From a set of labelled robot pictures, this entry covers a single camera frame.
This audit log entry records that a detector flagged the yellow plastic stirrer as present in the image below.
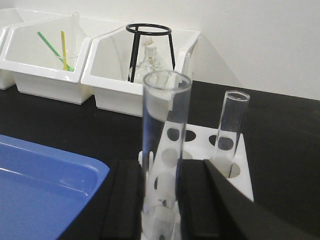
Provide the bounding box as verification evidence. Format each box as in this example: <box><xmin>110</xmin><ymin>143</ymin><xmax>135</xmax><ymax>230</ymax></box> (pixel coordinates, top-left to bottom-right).
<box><xmin>60</xmin><ymin>31</ymin><xmax>68</xmax><ymax>71</ymax></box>

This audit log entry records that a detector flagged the middle white storage bin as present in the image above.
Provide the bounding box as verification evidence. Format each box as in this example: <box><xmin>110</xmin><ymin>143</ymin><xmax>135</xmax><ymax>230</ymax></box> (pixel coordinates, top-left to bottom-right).
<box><xmin>0</xmin><ymin>12</ymin><xmax>93</xmax><ymax>105</ymax></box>

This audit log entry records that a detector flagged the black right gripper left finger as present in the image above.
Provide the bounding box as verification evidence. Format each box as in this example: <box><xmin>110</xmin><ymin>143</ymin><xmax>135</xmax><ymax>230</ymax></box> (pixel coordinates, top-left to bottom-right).
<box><xmin>100</xmin><ymin>160</ymin><xmax>143</xmax><ymax>240</ymax></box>

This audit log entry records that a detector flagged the white test tube rack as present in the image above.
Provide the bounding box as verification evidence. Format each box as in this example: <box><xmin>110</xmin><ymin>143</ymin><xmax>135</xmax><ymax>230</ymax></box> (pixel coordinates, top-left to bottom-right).
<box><xmin>138</xmin><ymin>123</ymin><xmax>255</xmax><ymax>240</ymax></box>

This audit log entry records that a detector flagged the white storage bin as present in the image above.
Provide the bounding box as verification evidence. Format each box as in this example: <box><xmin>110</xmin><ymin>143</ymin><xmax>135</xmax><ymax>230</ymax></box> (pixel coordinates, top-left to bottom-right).
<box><xmin>0</xmin><ymin>8</ymin><xmax>31</xmax><ymax>90</ymax></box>
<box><xmin>0</xmin><ymin>12</ymin><xmax>93</xmax><ymax>105</ymax></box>
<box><xmin>81</xmin><ymin>27</ymin><xmax>201</xmax><ymax>117</ymax></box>

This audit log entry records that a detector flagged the green plastic stirrer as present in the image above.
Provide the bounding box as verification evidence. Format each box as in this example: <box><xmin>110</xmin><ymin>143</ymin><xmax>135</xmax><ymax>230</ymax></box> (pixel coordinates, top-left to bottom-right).
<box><xmin>37</xmin><ymin>31</ymin><xmax>74</xmax><ymax>72</ymax></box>

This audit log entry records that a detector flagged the left white storage bin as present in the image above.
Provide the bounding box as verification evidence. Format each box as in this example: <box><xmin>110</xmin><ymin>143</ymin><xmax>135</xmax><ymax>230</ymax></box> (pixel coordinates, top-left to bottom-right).
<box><xmin>0</xmin><ymin>8</ymin><xmax>31</xmax><ymax>90</ymax></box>

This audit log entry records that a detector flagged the black wire tripod stand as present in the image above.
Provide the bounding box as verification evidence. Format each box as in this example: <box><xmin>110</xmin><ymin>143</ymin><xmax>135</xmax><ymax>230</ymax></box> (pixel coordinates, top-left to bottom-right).
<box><xmin>125</xmin><ymin>23</ymin><xmax>176</xmax><ymax>84</ymax></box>

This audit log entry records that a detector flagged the blue plastic tray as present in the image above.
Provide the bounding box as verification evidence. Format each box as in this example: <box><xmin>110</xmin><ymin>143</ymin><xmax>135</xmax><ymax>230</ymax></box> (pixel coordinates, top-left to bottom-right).
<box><xmin>0</xmin><ymin>135</ymin><xmax>110</xmax><ymax>240</ymax></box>

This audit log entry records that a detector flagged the small clear test tube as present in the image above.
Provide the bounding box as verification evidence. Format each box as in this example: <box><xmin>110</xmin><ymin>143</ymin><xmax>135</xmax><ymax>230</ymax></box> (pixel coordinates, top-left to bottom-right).
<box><xmin>212</xmin><ymin>90</ymin><xmax>250</xmax><ymax>178</ymax></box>

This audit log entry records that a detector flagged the clear glass flask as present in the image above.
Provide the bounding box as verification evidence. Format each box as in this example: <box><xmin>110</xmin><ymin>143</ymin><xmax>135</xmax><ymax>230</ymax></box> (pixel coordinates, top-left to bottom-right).
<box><xmin>133</xmin><ymin>36</ymin><xmax>162</xmax><ymax>84</ymax></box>

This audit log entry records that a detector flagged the right white storage bin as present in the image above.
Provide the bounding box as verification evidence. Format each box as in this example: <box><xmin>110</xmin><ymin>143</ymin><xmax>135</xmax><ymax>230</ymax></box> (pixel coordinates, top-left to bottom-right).
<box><xmin>81</xmin><ymin>27</ymin><xmax>201</xmax><ymax>117</ymax></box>

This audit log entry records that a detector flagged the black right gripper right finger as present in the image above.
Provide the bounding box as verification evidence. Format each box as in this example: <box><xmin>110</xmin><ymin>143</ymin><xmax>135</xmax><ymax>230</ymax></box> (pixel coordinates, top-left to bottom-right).
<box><xmin>178</xmin><ymin>159</ymin><xmax>316</xmax><ymax>240</ymax></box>

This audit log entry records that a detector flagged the large clear test tube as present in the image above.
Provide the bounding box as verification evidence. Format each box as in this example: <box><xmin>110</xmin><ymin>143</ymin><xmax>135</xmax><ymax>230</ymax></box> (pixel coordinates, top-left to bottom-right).
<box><xmin>141</xmin><ymin>70</ymin><xmax>192</xmax><ymax>240</ymax></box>

